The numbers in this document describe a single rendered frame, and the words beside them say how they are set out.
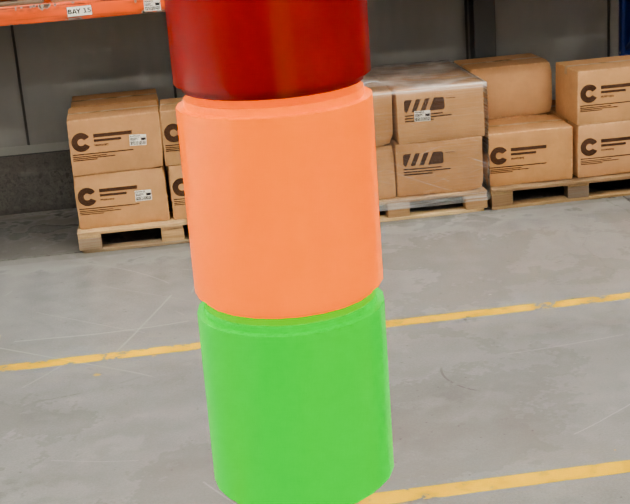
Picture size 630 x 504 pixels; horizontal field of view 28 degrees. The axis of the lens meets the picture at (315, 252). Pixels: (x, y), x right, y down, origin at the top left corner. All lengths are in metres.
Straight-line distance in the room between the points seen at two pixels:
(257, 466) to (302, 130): 0.09
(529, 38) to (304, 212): 9.41
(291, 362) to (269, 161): 0.05
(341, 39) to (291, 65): 0.01
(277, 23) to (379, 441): 0.11
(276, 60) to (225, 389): 0.09
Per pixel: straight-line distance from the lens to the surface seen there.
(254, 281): 0.31
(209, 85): 0.30
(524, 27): 9.68
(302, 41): 0.29
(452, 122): 8.22
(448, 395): 5.65
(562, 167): 8.56
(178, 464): 5.23
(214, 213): 0.31
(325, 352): 0.32
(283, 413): 0.32
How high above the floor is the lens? 2.32
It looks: 17 degrees down
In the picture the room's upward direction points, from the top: 4 degrees counter-clockwise
